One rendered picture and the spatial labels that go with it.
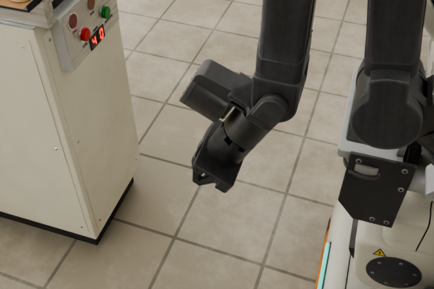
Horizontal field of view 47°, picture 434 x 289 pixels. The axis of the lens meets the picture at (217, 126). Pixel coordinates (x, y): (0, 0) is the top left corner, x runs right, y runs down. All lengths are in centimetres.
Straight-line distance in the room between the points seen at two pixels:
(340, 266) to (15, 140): 89
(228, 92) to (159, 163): 126
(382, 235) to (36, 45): 79
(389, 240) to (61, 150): 80
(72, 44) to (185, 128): 95
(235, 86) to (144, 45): 185
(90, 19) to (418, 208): 80
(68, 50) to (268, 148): 102
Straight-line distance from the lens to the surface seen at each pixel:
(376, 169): 82
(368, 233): 102
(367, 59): 56
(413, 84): 59
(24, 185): 154
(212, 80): 63
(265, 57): 57
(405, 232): 97
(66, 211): 154
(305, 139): 198
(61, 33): 111
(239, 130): 66
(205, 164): 71
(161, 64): 233
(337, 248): 136
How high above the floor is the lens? 139
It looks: 44 degrees down
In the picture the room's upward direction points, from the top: straight up
